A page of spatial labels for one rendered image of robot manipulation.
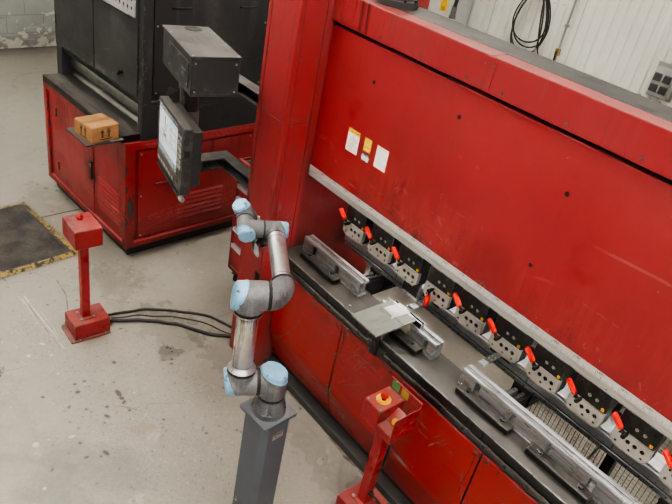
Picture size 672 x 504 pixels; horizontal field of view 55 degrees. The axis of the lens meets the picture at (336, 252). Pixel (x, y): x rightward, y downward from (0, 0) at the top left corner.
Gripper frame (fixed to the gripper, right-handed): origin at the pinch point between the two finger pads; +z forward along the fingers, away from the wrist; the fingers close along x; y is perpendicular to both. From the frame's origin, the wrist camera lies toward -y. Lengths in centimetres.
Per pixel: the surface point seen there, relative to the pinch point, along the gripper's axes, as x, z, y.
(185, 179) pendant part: -20, -22, -51
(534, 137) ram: 109, -39, 60
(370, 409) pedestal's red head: 2, 49, 72
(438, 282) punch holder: 58, 26, 48
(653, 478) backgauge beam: 88, 75, 151
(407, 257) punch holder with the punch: 53, 24, 28
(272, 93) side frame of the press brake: 40, -31, -62
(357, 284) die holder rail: 27, 52, 4
